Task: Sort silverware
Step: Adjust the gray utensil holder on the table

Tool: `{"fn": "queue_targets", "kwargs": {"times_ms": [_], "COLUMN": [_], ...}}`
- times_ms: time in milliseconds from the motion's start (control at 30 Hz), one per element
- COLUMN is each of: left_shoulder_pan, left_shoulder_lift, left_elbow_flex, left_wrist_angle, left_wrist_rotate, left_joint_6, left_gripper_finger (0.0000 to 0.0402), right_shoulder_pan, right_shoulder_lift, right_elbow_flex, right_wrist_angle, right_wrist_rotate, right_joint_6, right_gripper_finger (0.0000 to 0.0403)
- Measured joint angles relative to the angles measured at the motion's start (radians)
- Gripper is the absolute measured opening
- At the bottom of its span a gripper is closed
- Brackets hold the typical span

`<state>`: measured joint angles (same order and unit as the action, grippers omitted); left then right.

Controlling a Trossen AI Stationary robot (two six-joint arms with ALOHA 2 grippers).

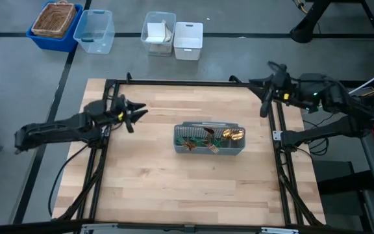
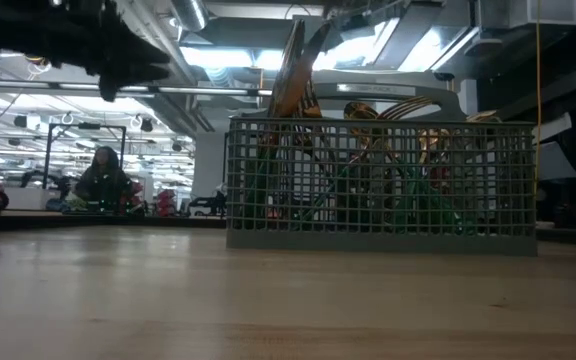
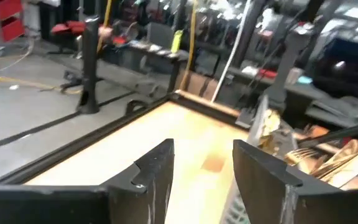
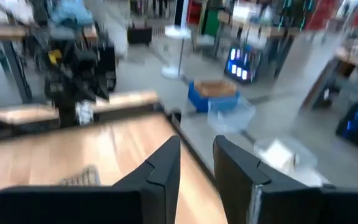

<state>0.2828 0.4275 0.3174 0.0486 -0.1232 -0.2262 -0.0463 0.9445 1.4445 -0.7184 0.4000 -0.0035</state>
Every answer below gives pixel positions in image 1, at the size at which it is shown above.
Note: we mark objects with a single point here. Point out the black crossbar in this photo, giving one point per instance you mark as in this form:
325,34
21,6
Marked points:
11,230

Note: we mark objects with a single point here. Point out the white plastic bin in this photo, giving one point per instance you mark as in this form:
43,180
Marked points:
187,53

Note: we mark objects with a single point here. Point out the clear plastic storage bin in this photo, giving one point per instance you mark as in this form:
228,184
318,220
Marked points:
94,48
148,48

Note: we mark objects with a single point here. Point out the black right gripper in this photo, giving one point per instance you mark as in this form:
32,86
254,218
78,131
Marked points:
281,87

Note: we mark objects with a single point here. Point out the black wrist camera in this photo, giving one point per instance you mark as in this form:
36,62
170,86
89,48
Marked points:
130,126
264,109

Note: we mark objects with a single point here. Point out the brown wicker basket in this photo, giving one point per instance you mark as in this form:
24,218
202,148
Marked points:
54,19

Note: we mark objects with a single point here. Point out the silver mounting plate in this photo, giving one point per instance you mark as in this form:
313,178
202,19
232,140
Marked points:
277,135

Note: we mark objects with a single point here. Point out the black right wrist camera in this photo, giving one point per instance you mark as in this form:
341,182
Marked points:
264,109

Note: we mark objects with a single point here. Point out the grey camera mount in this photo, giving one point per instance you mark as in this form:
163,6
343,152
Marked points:
189,228

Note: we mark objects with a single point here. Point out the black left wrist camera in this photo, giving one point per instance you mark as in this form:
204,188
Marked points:
130,126

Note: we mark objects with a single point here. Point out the grey plastic cutlery basket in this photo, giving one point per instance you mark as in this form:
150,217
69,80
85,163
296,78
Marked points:
206,152

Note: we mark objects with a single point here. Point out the blue plastic bin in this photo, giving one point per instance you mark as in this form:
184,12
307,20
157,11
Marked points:
54,45

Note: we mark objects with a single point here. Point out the black stand leg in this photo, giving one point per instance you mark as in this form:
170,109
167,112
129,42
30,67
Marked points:
304,32

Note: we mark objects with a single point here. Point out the black cart base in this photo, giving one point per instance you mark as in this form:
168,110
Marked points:
346,183

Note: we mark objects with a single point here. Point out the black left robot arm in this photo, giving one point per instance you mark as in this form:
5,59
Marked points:
60,125

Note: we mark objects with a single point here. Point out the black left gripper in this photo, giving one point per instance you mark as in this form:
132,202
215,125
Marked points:
120,109

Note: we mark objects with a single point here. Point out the white paper box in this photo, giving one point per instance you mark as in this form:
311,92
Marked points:
156,31

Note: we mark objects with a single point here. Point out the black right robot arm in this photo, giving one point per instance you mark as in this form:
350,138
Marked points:
352,104

